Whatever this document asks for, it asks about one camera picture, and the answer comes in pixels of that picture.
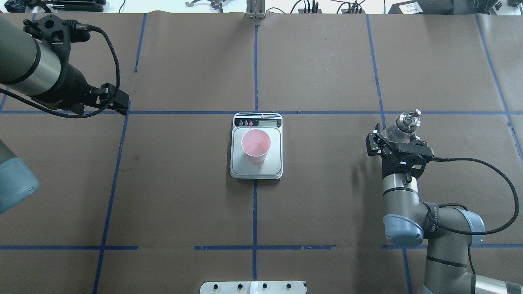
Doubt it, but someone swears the brown paper table cover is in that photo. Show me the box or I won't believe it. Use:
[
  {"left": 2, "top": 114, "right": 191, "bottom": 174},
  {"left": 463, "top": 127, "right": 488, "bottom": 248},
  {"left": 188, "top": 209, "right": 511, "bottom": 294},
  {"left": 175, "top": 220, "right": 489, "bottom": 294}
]
[{"left": 1, "top": 11, "right": 522, "bottom": 294}]

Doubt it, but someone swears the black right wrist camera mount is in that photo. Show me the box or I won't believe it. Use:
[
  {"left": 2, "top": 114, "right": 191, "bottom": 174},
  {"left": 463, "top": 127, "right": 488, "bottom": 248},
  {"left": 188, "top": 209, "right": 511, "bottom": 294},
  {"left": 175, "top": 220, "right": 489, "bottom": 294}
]
[{"left": 389, "top": 139, "right": 435, "bottom": 164}]

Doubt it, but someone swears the white pedestal column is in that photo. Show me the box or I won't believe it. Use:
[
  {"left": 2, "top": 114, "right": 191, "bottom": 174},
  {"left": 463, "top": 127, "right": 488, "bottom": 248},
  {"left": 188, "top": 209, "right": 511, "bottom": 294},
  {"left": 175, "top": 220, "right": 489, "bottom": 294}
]
[{"left": 199, "top": 281, "right": 308, "bottom": 294}]

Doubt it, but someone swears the aluminium frame post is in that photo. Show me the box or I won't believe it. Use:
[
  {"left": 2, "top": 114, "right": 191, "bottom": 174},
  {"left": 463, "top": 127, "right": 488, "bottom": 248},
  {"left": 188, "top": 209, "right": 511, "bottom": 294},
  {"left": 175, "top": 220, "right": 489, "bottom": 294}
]
[{"left": 246, "top": 0, "right": 266, "bottom": 19}]

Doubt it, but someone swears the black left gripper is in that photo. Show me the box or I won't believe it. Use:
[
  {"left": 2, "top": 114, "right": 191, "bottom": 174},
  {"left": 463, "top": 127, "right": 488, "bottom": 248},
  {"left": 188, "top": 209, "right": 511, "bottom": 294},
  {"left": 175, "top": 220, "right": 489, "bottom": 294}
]
[{"left": 51, "top": 62, "right": 129, "bottom": 116}]

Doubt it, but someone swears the silver digital kitchen scale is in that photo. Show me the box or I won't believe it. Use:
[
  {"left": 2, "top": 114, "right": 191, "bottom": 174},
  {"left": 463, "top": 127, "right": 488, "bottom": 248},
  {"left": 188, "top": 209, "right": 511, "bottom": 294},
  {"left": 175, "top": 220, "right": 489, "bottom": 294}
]
[{"left": 230, "top": 112, "right": 284, "bottom": 179}]

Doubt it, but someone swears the black folded tripod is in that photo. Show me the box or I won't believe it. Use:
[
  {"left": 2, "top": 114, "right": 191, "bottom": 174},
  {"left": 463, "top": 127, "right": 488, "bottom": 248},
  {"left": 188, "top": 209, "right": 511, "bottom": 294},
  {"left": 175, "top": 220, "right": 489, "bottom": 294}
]
[{"left": 24, "top": 0, "right": 107, "bottom": 13}]

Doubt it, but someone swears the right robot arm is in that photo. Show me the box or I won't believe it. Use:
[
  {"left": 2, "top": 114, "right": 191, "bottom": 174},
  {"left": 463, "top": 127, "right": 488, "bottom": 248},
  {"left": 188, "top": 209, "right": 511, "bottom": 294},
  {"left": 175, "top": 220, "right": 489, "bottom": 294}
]
[{"left": 366, "top": 124, "right": 522, "bottom": 294}]

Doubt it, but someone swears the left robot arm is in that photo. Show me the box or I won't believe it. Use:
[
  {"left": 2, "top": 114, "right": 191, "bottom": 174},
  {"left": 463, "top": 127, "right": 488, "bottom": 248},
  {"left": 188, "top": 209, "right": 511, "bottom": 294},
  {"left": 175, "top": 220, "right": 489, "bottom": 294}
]
[{"left": 0, "top": 14, "right": 129, "bottom": 119}]

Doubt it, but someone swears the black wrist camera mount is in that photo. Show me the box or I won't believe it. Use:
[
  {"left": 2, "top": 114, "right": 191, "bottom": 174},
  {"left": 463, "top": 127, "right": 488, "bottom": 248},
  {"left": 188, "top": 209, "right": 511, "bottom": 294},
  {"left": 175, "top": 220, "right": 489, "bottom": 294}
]
[
  {"left": 389, "top": 139, "right": 435, "bottom": 164},
  {"left": 22, "top": 14, "right": 90, "bottom": 44}
]

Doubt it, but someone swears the clear glass sauce bottle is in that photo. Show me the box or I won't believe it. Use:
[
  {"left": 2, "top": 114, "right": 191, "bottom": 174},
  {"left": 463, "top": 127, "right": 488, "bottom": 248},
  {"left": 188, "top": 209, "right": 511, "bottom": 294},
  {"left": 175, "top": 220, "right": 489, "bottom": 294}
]
[{"left": 381, "top": 109, "right": 421, "bottom": 143}]

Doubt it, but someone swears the pink plastic cup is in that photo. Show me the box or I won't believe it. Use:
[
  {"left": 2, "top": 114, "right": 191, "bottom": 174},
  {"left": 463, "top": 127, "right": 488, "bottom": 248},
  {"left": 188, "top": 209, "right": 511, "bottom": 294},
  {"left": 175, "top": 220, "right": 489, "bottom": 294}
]
[{"left": 241, "top": 129, "right": 271, "bottom": 163}]

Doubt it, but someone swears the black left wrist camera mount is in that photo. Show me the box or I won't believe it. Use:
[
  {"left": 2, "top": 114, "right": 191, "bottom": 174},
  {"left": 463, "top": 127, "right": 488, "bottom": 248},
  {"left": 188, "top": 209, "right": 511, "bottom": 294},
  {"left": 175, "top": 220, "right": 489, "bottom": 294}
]
[{"left": 22, "top": 14, "right": 90, "bottom": 44}]

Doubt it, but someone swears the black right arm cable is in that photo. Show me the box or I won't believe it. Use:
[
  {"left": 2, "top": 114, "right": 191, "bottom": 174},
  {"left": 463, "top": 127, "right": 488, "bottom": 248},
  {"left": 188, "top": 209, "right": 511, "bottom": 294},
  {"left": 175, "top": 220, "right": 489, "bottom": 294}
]
[{"left": 425, "top": 157, "right": 520, "bottom": 275}]

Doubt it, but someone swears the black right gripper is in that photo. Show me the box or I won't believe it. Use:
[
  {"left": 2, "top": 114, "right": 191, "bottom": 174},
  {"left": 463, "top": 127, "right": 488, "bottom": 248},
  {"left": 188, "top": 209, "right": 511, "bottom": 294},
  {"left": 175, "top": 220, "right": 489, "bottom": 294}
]
[{"left": 366, "top": 129, "right": 424, "bottom": 179}]

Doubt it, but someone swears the black box with label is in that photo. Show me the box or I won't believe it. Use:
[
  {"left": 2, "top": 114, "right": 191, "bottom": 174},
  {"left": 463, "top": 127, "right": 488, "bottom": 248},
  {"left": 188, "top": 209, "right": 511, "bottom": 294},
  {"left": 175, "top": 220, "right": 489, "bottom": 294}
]
[{"left": 387, "top": 0, "right": 454, "bottom": 15}]

